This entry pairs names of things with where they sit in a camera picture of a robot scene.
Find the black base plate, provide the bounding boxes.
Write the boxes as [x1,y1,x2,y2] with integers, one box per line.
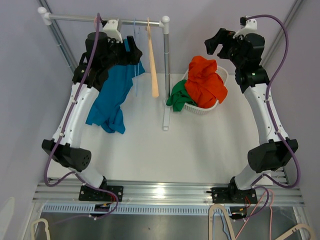
[206,187,258,204]
[78,182,124,202]

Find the metal clothes rack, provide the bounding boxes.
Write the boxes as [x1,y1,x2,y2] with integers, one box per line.
[36,6,174,131]

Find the light blue plastic hanger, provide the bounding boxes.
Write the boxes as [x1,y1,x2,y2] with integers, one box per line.
[132,17,141,97]

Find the beige plastic hanger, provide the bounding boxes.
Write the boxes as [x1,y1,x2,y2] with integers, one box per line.
[146,18,159,98]

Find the green t shirt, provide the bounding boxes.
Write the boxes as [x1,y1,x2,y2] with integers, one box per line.
[166,79,197,112]

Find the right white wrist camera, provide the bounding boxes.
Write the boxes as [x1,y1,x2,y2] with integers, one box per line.
[233,16,258,39]

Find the white plastic laundry basket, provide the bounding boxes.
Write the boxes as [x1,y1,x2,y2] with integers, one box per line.
[183,65,229,115]

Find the aluminium rail frame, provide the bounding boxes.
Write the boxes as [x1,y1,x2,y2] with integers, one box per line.
[32,178,305,207]

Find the beige hanger bottom centre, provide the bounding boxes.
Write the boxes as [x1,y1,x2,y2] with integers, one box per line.
[208,203,236,240]

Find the beige hanger bottom right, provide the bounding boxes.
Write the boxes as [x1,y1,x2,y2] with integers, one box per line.
[276,223,316,240]

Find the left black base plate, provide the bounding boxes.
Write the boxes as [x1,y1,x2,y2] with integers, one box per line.
[78,182,124,202]

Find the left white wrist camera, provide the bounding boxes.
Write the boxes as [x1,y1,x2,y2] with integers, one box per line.
[102,19,123,43]

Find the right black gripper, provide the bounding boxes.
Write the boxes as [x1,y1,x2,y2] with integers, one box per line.
[205,28,245,69]

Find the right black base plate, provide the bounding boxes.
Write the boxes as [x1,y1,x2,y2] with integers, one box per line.
[206,187,258,204]

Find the blue t shirt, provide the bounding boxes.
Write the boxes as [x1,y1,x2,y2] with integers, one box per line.
[85,38,146,135]

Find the pink hanger bottom right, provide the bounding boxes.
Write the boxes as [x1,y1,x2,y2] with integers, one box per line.
[235,188,275,240]

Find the pink plastic hanger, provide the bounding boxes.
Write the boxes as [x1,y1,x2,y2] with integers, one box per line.
[93,16,99,30]

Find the orange t shirt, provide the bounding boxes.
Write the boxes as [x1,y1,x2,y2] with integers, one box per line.
[184,55,228,109]

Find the white slotted cable duct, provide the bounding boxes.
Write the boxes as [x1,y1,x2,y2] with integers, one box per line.
[42,203,210,216]

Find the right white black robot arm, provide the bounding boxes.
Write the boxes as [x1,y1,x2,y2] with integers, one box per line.
[204,28,298,204]

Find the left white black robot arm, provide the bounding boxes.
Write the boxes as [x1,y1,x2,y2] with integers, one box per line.
[41,31,145,201]

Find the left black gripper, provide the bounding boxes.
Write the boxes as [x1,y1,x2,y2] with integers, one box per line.
[102,36,142,71]

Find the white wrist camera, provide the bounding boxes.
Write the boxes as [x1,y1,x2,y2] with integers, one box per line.
[102,19,123,43]
[233,16,258,39]

